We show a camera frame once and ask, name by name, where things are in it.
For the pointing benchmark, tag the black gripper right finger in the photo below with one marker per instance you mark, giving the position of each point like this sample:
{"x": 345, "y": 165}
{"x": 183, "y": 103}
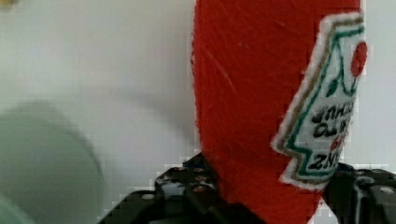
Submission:
{"x": 362, "y": 196}

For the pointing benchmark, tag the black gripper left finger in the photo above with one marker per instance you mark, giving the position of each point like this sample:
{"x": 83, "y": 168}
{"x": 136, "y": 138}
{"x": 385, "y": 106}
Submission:
{"x": 187, "y": 194}

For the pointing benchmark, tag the red ketchup bottle toy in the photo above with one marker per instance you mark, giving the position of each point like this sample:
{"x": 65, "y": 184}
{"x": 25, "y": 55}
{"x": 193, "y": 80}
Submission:
{"x": 275, "y": 85}

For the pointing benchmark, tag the green perforated colander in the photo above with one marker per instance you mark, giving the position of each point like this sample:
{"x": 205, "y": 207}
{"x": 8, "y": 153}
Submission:
{"x": 47, "y": 167}

